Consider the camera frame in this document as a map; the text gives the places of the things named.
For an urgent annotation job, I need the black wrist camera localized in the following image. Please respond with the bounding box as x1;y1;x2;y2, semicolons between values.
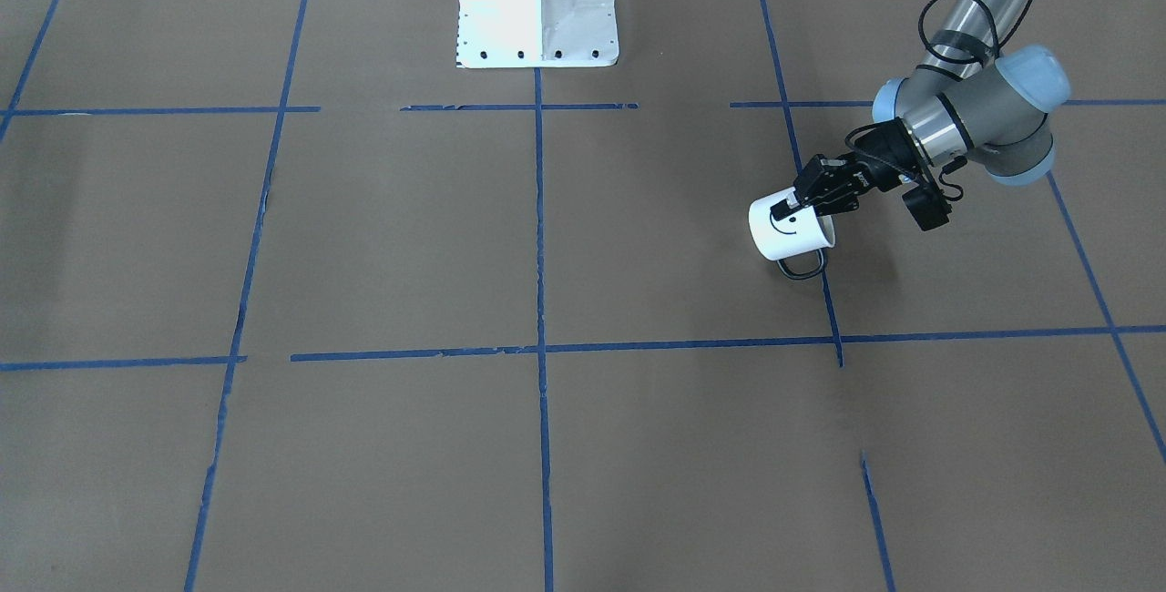
901;182;951;231

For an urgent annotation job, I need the white smiley face mug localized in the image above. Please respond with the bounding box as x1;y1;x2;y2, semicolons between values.
747;190;836;281

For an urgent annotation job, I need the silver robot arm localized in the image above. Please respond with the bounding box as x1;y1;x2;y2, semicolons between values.
761;0;1072;230

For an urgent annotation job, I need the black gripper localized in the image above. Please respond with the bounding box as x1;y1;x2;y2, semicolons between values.
772;132;930;221

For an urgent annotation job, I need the white camera stand pedestal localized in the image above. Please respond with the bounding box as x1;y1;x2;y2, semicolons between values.
455;0;620;69

